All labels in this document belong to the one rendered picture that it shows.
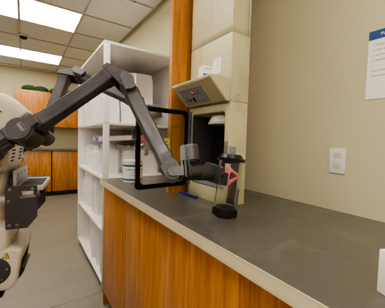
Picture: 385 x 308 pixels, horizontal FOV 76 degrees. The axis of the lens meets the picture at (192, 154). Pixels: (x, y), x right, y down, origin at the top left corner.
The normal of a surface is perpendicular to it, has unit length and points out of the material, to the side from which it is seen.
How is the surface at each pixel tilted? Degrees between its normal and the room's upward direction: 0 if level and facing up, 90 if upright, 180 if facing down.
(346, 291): 0
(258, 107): 90
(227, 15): 90
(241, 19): 90
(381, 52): 90
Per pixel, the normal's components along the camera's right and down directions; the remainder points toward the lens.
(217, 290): -0.83, 0.00
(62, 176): 0.56, 0.06
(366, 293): 0.03, -1.00
